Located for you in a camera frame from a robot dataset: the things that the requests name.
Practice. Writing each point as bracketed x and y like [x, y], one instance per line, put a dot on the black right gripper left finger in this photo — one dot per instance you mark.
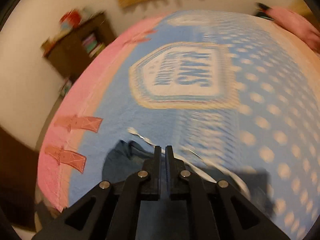
[109, 211]

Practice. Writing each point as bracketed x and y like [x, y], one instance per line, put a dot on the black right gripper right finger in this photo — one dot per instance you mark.
[216, 210]

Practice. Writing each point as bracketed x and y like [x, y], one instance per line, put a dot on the dark blue denim jeans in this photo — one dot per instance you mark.
[166, 219]

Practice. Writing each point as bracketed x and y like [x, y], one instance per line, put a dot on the blue pink patterned bed sheet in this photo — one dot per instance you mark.
[221, 88]

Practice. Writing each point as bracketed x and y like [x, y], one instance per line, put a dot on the white green cardboard box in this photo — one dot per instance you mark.
[65, 88]

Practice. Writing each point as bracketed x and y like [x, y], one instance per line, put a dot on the dark brown wooden desk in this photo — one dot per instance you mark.
[67, 55]

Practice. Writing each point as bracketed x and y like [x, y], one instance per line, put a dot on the stack of colourful books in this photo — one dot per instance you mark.
[92, 46]

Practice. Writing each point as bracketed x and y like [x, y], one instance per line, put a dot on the red gift bag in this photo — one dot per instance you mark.
[71, 19]

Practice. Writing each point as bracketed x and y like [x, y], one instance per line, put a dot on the pink folded blanket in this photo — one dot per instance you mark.
[297, 25]

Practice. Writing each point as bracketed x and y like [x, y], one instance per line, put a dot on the dark clothes behind blanket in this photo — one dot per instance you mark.
[261, 11]

